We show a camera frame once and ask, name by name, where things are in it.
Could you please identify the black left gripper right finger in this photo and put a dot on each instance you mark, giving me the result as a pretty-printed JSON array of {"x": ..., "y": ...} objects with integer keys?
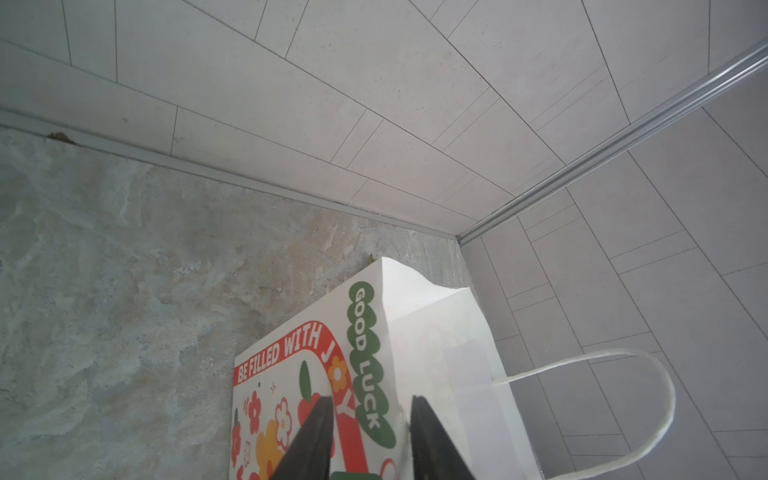
[{"x": 434, "y": 454}]

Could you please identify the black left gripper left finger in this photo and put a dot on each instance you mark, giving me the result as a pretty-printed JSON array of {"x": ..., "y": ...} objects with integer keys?
[{"x": 309, "y": 455}]

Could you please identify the white floral paper bag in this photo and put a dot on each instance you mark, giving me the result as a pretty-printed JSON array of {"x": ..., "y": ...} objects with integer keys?
[{"x": 382, "y": 337}]

